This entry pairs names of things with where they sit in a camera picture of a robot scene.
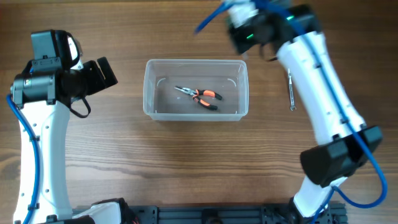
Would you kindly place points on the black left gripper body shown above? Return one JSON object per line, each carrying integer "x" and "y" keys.
{"x": 101, "y": 74}

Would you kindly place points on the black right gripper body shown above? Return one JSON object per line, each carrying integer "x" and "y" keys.
{"x": 237, "y": 40}

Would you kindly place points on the silver socket wrench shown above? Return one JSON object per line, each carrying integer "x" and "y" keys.
{"x": 291, "y": 92}

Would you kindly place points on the orange black needle-nose pliers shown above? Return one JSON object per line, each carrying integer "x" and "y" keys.
{"x": 196, "y": 96}

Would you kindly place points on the clear plastic container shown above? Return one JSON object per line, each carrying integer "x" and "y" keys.
{"x": 229, "y": 78}

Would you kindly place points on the green handled screwdriver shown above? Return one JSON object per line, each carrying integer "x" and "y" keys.
{"x": 245, "y": 56}

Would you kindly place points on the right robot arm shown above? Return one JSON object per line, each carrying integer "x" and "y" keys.
{"x": 344, "y": 141}

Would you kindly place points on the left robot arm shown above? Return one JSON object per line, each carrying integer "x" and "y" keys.
{"x": 41, "y": 98}

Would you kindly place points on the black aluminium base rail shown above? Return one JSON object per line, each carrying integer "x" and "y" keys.
{"x": 266, "y": 214}

